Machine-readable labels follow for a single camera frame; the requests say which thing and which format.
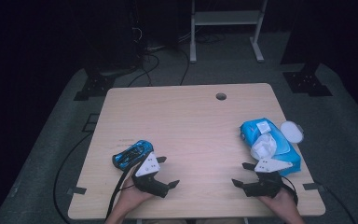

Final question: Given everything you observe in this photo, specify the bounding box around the left hand-held gripper cable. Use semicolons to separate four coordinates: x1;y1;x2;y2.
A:
104;167;136;222

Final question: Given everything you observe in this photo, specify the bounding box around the grey tape strip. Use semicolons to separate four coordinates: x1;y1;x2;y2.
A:
302;182;327;191
66;186;88;196

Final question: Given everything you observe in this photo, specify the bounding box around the person's right hand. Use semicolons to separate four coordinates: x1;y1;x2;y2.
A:
257;189;296;214

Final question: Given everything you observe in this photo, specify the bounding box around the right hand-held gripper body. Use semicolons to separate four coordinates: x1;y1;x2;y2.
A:
243;158;293;198

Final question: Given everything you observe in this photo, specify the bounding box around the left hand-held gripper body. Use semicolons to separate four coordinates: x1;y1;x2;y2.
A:
131;151;169;199

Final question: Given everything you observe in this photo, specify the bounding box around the black stand base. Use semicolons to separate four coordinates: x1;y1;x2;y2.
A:
282;63;334;97
73;74;116;102

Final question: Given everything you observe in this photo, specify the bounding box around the blue and black toy car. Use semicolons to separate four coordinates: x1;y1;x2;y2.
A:
112;139;155;172

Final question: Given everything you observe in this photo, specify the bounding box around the blue wet wipes pack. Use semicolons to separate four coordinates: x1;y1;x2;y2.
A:
240;117;305;176

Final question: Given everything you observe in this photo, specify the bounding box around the hand-held gripper cable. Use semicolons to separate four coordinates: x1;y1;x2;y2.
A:
104;167;136;222
280;175;299;206

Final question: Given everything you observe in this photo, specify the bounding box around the white metal stand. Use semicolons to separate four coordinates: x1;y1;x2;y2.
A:
189;0;269;64

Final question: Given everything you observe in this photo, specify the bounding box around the right hand-held gripper cable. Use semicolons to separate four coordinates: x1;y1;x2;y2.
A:
280;175;299;206

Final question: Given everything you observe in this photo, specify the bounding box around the white wet wipe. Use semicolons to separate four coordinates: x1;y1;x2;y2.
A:
250;133;278;161

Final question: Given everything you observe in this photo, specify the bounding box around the person's left hand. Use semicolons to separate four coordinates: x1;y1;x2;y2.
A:
119;167;155;209

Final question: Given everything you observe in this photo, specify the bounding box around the black floor cable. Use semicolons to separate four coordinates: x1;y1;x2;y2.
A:
179;49;191;87
127;53;161;88
315;180;357;224
53;132;92;224

